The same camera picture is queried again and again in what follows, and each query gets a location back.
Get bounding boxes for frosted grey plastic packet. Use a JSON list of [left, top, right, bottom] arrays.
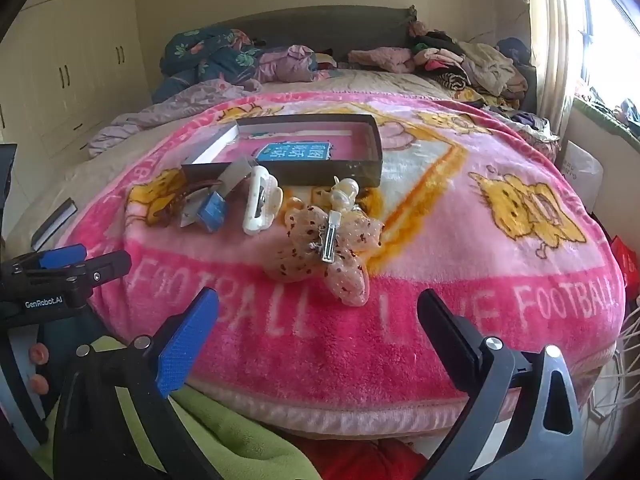
[[218, 156, 257, 196]]

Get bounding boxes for pile of mixed clothes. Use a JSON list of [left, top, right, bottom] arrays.
[[409, 19, 539, 111]]

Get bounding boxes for beige lace bow hair clip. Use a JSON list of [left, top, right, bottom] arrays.
[[264, 204, 386, 309]]

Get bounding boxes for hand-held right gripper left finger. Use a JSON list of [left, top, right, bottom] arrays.
[[52, 287, 221, 480]]

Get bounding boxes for white hair claw clip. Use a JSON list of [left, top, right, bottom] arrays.
[[242, 165, 284, 236]]

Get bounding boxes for dark hardcover book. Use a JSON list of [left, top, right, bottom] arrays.
[[31, 198, 77, 252]]

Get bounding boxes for dark cardboard box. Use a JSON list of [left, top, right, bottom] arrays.
[[181, 114, 384, 189]]

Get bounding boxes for white plastic bag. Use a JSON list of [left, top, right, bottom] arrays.
[[560, 140, 604, 212]]

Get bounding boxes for dark floral quilt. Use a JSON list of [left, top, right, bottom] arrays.
[[152, 27, 267, 104]]

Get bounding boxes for maroon curved hair clip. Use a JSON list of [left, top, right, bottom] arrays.
[[147, 177, 224, 229]]

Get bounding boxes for green fleece cloth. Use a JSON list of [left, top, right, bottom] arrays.
[[44, 334, 322, 480]]

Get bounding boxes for person's left hand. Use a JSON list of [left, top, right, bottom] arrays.
[[27, 343, 50, 396]]

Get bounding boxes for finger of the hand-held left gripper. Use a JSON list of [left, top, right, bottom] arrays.
[[10, 243, 89, 275], [30, 251, 132, 292]]

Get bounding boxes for small clear plastic packet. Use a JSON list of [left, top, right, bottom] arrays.
[[180, 191, 227, 235]]

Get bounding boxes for red cloth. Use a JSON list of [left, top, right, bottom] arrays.
[[299, 439, 432, 480]]

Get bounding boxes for white pearl bunny hair clip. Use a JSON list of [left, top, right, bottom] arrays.
[[320, 176, 361, 216]]

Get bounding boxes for cream wardrobe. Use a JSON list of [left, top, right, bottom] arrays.
[[0, 0, 152, 203]]

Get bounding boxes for pink fleece garment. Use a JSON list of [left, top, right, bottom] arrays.
[[347, 46, 417, 75]]

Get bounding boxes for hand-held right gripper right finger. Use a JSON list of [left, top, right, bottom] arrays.
[[416, 289, 584, 480]]

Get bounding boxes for beige bed sheet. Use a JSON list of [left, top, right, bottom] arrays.
[[5, 66, 453, 261]]

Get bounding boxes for bright window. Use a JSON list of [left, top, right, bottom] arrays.
[[575, 0, 640, 111]]

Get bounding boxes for white wire basket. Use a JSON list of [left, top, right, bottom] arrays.
[[580, 300, 640, 480]]

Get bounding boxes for cream curtain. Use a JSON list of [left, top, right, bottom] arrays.
[[524, 0, 587, 142]]

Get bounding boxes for pink printed blanket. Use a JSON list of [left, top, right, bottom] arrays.
[[64, 91, 627, 434]]

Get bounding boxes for grey padded headboard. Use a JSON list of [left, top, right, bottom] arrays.
[[200, 6, 419, 64]]

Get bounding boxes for crumpled dark clothes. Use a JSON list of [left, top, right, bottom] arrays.
[[480, 104, 562, 162]]

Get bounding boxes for red bag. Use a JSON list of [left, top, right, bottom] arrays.
[[611, 234, 634, 287]]

